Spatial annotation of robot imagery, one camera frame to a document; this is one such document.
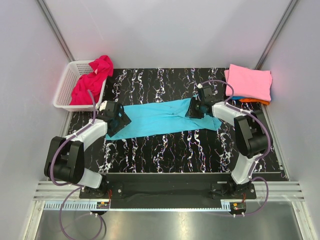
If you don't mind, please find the cyan t shirt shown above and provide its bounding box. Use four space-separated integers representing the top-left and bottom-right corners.
105 98 222 141

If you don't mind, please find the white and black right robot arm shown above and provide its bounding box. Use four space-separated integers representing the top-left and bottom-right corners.
185 84 272 199

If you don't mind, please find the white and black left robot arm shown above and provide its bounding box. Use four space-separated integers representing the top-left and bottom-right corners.
44 101 132 198

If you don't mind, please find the blue folded t shirt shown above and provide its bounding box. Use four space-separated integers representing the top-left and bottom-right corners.
231 96 245 101

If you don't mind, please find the black marbled table mat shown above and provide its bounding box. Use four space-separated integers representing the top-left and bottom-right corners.
48 67 288 181

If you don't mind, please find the red t shirt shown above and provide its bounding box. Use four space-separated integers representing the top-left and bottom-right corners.
70 55 114 105

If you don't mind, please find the pink folded t shirt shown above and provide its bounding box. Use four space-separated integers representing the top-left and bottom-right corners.
224 64 273 102

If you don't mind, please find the white plastic basket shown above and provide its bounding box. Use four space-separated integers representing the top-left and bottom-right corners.
53 59 107 112

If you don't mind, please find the orange folded t shirt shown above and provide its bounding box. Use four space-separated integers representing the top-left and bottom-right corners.
239 98 270 106

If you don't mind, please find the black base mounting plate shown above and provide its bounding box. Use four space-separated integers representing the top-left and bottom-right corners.
79 173 257 211

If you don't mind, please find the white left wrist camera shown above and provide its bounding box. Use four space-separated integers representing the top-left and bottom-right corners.
97 102 107 112

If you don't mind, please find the white slotted cable duct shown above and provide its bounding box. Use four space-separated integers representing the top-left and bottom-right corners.
44 201 111 211

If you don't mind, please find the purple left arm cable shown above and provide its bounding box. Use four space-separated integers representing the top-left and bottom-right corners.
49 89 108 237

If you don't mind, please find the aluminium frame rail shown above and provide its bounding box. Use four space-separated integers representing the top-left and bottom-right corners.
33 181 305 202

